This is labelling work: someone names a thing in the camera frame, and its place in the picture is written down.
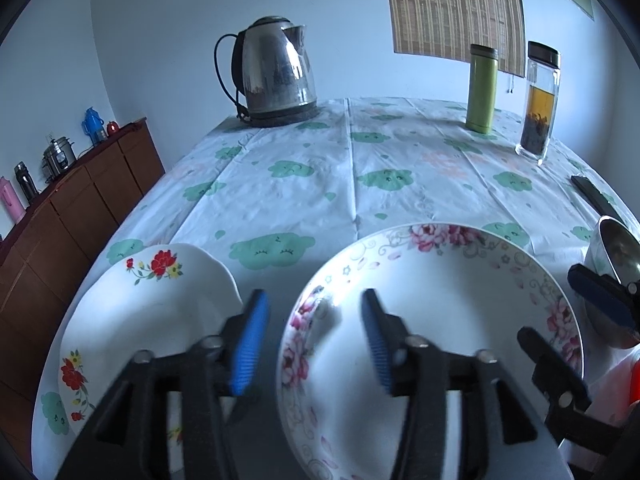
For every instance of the steel cooking pot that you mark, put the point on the steel cooking pot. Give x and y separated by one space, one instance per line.
59 160

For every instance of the bamboo window blind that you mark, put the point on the bamboo window blind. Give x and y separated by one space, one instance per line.
450 5

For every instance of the white tablecloth green clouds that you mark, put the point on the white tablecloth green clouds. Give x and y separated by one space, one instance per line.
325 185

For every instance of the brown wooden cabinet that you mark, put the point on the brown wooden cabinet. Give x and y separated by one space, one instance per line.
75 220

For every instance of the stainless steel bowl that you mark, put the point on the stainless steel bowl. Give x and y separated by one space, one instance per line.
620 255

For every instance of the red plastic bowl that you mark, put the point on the red plastic bowl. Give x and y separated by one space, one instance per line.
635 382

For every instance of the black kettle base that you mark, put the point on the black kettle base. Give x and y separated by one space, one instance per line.
280 120

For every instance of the white plate pink floral rim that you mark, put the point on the white plate pink floral rim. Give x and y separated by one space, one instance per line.
450 285

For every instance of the green thermos bottle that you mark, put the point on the green thermos bottle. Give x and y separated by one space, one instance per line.
481 90

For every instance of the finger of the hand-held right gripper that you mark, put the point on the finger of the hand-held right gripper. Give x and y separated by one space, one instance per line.
597 295
552 365

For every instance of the glass tea bottle black lid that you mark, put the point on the glass tea bottle black lid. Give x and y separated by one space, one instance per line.
539 110

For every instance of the pink bottle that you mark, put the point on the pink bottle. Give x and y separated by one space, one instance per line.
11 202

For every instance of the blue thermos jug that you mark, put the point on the blue thermos jug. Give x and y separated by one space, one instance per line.
93 127

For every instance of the white plate red flowers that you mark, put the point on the white plate red flowers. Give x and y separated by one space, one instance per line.
150 310

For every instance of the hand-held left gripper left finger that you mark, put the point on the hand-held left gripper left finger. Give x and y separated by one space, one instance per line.
247 345

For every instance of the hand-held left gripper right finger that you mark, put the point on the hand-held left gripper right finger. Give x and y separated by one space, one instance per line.
376 345

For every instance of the stainless steel electric kettle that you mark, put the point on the stainless steel electric kettle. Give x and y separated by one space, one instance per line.
275 70

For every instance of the black smartphone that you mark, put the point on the black smartphone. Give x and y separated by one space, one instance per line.
592 195

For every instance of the small red ornament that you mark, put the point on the small red ornament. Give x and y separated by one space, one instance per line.
113 127

